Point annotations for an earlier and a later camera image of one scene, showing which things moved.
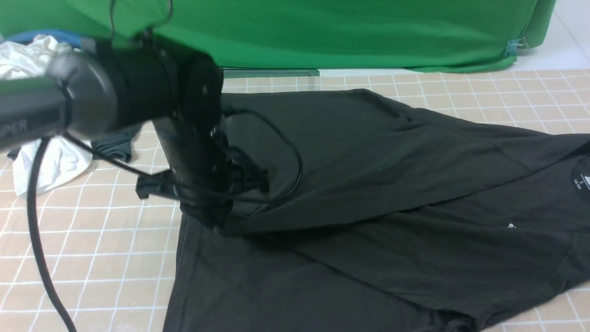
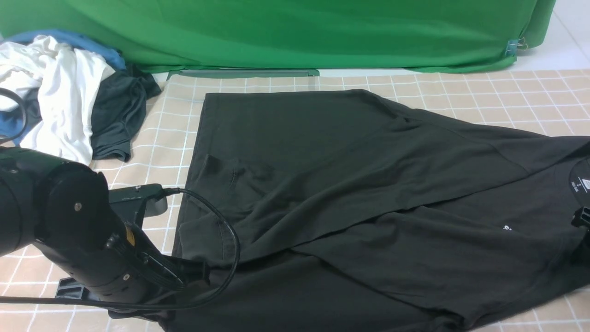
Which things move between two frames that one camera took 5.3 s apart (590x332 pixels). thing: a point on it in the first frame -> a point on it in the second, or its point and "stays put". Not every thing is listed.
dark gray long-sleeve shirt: x=378 y=217 stays put
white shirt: x=63 y=157 -> x=67 y=77
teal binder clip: x=513 y=44 stays put
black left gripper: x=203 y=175 -> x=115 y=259
